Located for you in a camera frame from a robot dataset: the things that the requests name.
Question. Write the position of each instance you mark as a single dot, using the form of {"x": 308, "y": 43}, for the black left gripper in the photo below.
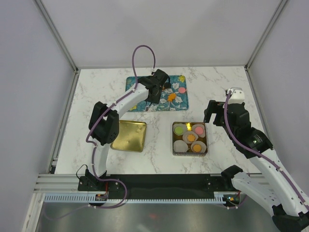
{"x": 157, "y": 99}

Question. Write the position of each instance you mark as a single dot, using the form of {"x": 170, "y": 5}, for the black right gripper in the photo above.
{"x": 212, "y": 108}

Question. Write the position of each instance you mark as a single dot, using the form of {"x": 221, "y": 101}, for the orange flower cookie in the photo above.
{"x": 191, "y": 138}

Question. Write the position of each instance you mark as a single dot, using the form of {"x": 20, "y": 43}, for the orange round cookie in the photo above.
{"x": 197, "y": 148}

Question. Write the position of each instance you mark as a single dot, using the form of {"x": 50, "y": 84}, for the green cookie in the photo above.
{"x": 178, "y": 130}

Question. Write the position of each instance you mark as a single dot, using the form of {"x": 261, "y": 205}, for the metal tongs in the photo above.
{"x": 147, "y": 106}

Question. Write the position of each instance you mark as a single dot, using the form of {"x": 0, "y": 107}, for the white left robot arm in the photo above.
{"x": 104, "y": 122}

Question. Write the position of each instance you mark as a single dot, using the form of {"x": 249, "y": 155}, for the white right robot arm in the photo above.
{"x": 286, "y": 202}

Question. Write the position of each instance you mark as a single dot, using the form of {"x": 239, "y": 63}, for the black round cookie right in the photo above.
{"x": 167, "y": 85}

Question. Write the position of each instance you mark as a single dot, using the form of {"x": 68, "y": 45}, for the orange fish cookie centre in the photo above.
{"x": 171, "y": 97}

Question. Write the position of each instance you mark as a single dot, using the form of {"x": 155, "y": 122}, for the white paper cup top-right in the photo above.
{"x": 203, "y": 126}

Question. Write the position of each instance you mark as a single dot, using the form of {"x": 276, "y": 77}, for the pink round cookie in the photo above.
{"x": 182, "y": 90}

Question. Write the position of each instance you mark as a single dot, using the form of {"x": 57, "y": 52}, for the teal floral tray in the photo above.
{"x": 180, "y": 103}

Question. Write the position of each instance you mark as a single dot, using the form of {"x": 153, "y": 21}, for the dark cookie tin box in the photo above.
{"x": 189, "y": 151}

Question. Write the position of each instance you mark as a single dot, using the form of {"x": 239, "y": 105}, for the white paper cup centre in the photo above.
{"x": 185, "y": 136}

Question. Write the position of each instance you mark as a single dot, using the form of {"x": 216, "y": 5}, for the white paper cup bottom-right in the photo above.
{"x": 203, "y": 145}

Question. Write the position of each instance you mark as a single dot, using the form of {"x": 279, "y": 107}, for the white paper cup bottom-left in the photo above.
{"x": 180, "y": 146}

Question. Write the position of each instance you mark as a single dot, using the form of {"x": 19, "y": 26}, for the gold tin lid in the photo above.
{"x": 131, "y": 136}

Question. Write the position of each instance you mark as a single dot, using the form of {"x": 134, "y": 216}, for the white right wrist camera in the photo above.
{"x": 237, "y": 95}

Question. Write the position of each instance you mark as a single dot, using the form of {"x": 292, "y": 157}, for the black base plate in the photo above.
{"x": 157, "y": 185}

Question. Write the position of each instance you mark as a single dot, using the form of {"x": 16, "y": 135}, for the aluminium frame rail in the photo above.
{"x": 56, "y": 183}

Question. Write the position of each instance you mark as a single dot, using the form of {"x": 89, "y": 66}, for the white slotted cable duct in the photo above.
{"x": 95, "y": 198}

